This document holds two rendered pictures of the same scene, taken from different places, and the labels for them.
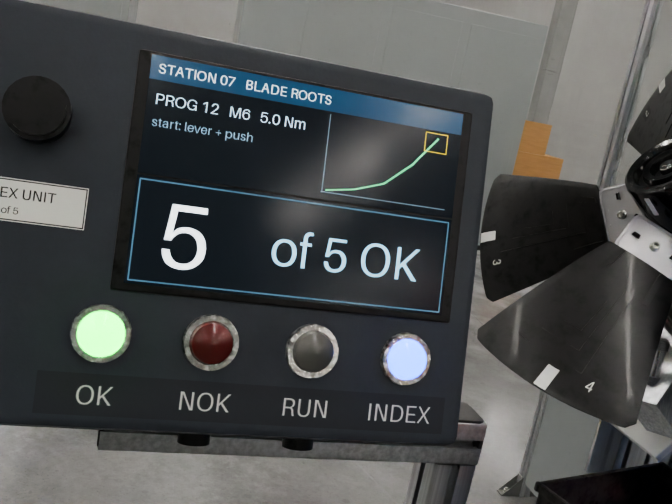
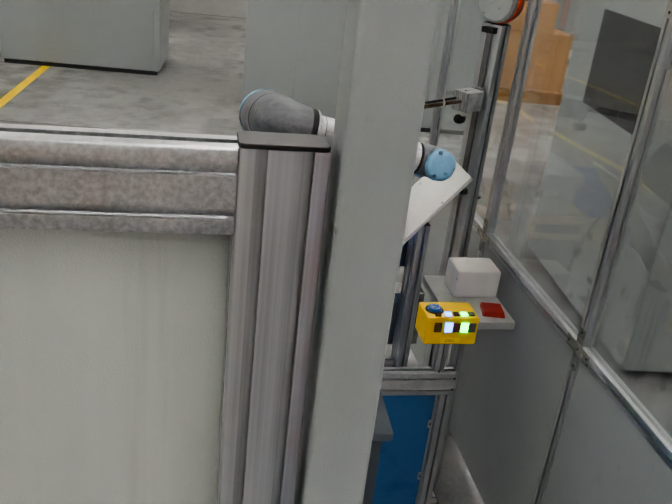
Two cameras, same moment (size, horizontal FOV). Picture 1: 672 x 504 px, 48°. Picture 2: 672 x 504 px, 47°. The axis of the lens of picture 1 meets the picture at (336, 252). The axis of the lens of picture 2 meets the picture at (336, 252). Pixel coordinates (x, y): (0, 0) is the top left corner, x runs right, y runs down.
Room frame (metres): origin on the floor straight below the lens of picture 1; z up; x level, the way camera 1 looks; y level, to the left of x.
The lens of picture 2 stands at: (-1.37, -0.72, 2.15)
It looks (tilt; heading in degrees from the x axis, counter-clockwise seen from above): 24 degrees down; 5
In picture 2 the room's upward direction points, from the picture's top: 7 degrees clockwise
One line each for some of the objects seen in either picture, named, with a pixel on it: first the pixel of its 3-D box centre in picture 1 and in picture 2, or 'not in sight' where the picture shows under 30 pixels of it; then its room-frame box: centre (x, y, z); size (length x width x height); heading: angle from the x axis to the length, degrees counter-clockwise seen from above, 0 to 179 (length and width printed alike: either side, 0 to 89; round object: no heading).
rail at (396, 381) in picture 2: not in sight; (309, 381); (0.59, -0.51, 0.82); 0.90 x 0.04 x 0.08; 108
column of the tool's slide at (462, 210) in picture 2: not in sight; (454, 253); (1.54, -0.93, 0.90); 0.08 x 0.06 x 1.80; 53
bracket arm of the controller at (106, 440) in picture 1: (301, 424); not in sight; (0.43, 0.00, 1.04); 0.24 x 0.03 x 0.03; 108
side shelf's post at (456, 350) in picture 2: not in sight; (447, 397); (1.24, -0.98, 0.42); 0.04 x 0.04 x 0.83; 18
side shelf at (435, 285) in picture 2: not in sight; (466, 301); (1.24, -0.98, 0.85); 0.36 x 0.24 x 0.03; 18
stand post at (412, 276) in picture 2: not in sight; (398, 360); (1.19, -0.77, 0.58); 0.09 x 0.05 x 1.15; 18
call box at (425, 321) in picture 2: not in sight; (446, 324); (0.71, -0.88, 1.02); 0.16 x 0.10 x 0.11; 108
